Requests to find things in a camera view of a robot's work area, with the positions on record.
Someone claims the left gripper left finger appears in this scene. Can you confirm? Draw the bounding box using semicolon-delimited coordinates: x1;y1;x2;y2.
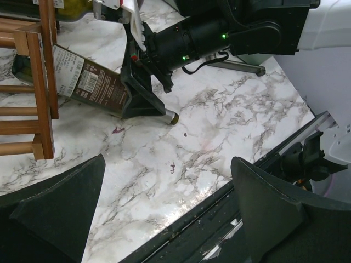
1;155;106;262

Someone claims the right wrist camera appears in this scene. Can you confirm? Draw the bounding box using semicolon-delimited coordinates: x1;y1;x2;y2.
93;0;146;52

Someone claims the dark metal crank tool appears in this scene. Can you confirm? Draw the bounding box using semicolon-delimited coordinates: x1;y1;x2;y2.
208;59;266;77

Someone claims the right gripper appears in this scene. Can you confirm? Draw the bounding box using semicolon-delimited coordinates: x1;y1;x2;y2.
120;23;192;119

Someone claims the green bottle rack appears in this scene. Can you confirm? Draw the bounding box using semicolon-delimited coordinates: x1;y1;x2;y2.
11;43;179;125
1;0;93;22

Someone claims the black front mounting rail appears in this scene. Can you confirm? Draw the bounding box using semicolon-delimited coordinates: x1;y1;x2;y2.
124;112;350;262

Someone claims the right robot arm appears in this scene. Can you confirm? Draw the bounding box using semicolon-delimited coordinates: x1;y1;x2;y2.
121;1;350;123

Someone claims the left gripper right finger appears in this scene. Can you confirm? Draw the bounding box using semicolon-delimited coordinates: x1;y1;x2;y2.
231;157;350;262

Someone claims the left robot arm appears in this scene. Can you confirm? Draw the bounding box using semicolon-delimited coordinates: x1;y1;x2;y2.
1;126;350;262

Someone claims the brown wooden wine rack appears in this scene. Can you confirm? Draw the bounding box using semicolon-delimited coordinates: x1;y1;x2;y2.
1;1;59;159

